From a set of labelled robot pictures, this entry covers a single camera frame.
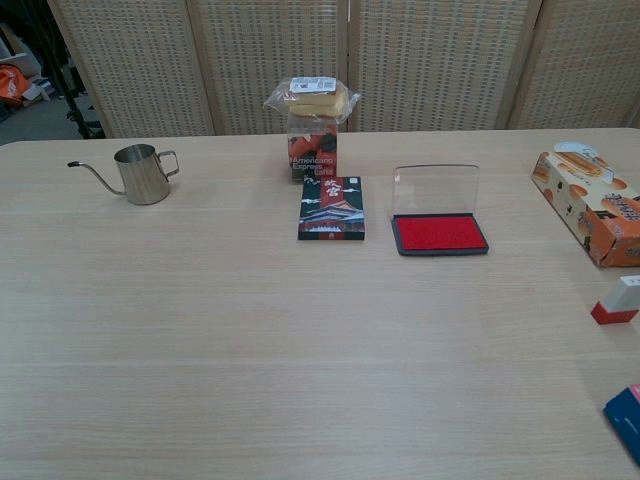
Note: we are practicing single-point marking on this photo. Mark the orange bag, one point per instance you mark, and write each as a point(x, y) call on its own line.
point(10, 82)

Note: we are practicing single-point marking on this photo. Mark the steel gooseneck pitcher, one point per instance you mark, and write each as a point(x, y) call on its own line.
point(140, 175)

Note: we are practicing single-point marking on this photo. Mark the black tripod stand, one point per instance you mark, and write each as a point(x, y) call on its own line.
point(75, 100)

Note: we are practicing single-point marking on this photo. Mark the wood rattan folding screen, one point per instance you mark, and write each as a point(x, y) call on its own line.
point(270, 60)

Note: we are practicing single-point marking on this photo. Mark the red and white stamp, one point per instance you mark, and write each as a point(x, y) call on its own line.
point(612, 312)

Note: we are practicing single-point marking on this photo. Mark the dark palace print box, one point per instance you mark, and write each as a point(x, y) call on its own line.
point(332, 215)

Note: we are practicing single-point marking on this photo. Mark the blue and pink box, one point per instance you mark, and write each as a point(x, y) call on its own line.
point(625, 420)

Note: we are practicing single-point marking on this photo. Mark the Americano Express coffee box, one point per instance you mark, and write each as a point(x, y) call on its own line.
point(312, 150)

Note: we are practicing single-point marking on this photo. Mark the bagged cake slices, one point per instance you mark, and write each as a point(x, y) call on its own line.
point(315, 97)

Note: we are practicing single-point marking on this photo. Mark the orange biscuit box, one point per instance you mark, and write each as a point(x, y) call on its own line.
point(590, 200)

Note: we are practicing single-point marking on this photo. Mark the red ink pad clear lid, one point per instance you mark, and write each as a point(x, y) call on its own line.
point(440, 235)

